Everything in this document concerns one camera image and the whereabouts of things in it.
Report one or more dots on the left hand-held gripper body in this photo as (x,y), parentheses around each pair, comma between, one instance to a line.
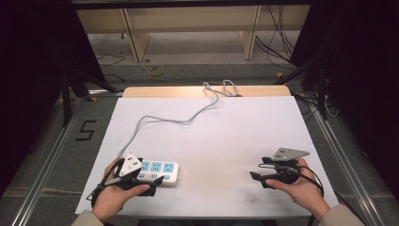
(129,166)

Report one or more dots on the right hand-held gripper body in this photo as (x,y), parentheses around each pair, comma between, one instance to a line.
(284,171)

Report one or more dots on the white power strip blue sockets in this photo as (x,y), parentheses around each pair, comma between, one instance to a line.
(163,171)

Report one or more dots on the person's right hand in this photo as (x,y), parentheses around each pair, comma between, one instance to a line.
(301,190)

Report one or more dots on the person's left hand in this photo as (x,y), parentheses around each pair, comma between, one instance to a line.
(111,196)

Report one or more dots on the white board sheet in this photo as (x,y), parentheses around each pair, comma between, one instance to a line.
(226,138)

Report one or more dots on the wooden table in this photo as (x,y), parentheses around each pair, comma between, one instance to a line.
(169,91)

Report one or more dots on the black metal stand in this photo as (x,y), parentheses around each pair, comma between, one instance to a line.
(82,82)
(316,81)

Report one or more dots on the black curtain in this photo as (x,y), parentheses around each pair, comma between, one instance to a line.
(31,62)
(360,78)

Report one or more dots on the aluminium floor rail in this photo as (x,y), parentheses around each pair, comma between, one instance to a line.
(345,163)
(47,163)

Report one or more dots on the wooden bench frame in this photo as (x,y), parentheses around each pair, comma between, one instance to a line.
(194,19)

